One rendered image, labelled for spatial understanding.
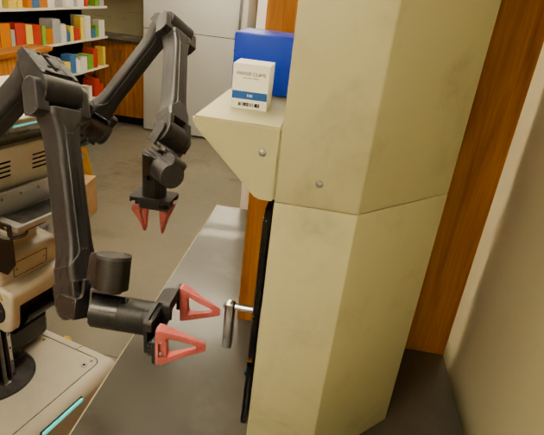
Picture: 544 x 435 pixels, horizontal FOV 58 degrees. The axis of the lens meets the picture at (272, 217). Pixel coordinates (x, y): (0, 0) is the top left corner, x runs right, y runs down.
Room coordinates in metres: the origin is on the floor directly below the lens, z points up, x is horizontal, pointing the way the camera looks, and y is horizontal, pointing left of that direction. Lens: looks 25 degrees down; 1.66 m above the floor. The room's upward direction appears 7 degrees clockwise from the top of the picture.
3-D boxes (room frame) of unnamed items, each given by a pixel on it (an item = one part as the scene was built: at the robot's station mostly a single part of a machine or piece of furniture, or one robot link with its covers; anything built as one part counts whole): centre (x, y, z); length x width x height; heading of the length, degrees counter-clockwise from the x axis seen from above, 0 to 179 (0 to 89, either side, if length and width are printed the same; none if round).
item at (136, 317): (0.67, 0.19, 1.15); 0.10 x 0.07 x 0.07; 175
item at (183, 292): (0.69, 0.12, 1.15); 0.09 x 0.07 x 0.07; 85
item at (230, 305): (0.65, 0.03, 1.17); 0.05 x 0.03 x 0.10; 84
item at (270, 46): (0.84, 0.03, 1.56); 0.10 x 0.10 x 0.09; 85
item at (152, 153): (1.08, 0.28, 1.27); 0.07 x 0.06 x 0.07; 38
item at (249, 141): (0.76, 0.04, 1.46); 0.32 x 0.11 x 0.10; 175
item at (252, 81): (0.70, 0.05, 1.54); 0.05 x 0.05 x 0.06; 86
